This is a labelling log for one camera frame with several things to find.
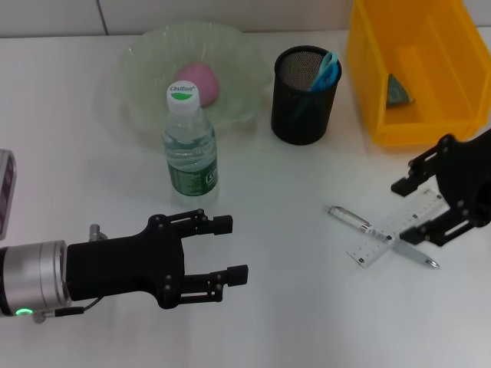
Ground teal plastic wrapper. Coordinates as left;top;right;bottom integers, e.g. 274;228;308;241
385;73;415;110

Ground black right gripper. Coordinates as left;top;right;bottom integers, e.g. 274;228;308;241
390;128;491;246

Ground black mesh pen holder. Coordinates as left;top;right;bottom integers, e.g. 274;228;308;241
270;45;342;146

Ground pink sponge ball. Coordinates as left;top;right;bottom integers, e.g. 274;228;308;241
174;63;221;108

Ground blue scissors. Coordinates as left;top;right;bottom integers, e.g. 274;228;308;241
285;49;341;124

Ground yellow plastic bin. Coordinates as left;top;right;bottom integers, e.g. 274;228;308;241
346;0;491;150

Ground clear plastic ruler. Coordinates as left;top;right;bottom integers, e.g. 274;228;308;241
347;187;447;271

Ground clear green-label water bottle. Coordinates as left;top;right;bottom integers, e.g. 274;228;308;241
163;82;220;207

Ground clear ballpoint pen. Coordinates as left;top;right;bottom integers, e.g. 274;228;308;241
328;205;441;269

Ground gray left wrist cable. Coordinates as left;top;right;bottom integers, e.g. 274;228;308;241
32;297;105;324

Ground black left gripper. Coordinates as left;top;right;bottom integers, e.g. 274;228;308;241
67;209;250;310

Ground green glass fruit plate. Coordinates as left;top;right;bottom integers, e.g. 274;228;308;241
118;21;272;149

